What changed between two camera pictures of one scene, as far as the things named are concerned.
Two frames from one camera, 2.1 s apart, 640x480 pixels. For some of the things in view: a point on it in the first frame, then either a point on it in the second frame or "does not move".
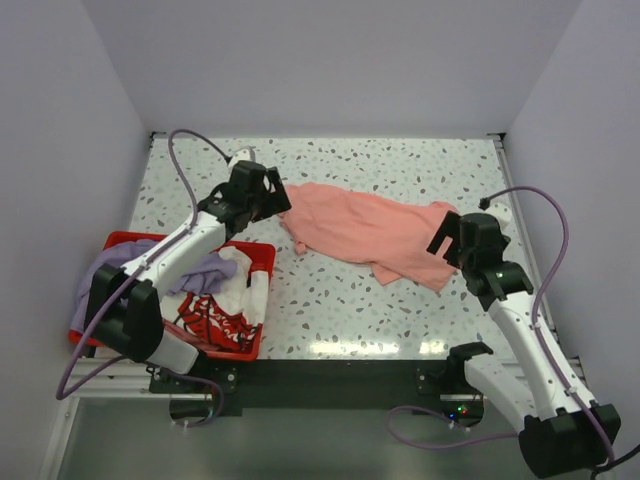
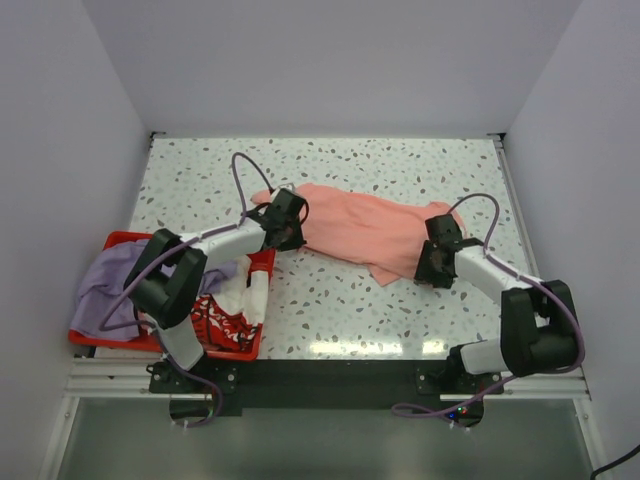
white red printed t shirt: x=230 y=316 does not move
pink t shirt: x=389 y=237 does not move
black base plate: x=323 y=383 does not move
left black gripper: x=276 y=202 to x=296 y=241
